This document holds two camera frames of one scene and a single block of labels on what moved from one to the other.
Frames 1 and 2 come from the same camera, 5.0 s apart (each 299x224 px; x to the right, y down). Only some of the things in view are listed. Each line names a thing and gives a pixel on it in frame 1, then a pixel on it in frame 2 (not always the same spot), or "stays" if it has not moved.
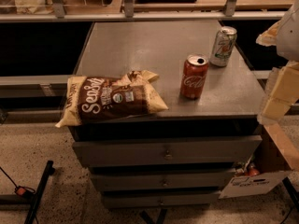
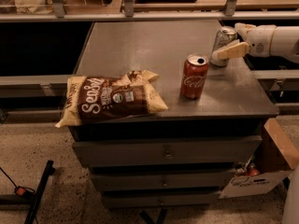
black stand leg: (49, 170) stays
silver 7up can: (223, 46) stays
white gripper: (290, 35) → (262, 41)
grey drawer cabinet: (176, 159) stays
